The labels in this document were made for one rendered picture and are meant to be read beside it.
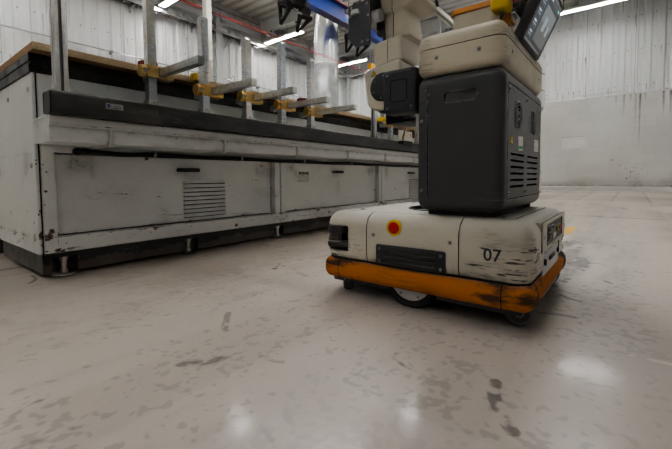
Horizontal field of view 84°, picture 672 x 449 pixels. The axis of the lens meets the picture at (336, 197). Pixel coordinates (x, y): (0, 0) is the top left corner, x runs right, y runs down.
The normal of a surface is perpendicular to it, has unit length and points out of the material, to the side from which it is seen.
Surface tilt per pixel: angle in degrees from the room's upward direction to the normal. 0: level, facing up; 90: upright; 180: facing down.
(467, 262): 90
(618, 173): 90
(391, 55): 90
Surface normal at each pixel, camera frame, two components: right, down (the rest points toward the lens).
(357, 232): -0.61, 0.04
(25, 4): 0.79, 0.03
